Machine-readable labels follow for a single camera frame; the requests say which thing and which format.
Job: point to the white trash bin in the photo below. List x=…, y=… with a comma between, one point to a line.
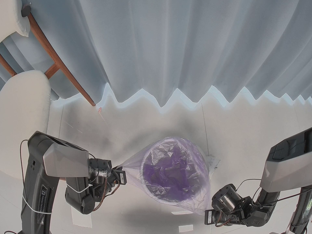
x=142, y=172

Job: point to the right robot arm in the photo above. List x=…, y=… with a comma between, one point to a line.
x=287, y=160

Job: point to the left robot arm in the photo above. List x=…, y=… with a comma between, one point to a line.
x=36, y=179

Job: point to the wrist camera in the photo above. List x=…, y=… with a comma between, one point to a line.
x=121, y=178
x=209, y=217

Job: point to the purple plastic bag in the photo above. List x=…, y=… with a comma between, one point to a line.
x=175, y=169

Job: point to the white cushioned wooden chair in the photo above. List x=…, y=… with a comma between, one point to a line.
x=26, y=101

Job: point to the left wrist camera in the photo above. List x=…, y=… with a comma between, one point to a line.
x=121, y=178

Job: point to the pale blue curtain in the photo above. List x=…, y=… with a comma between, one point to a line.
x=170, y=33

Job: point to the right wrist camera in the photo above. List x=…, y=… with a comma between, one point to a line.
x=209, y=217

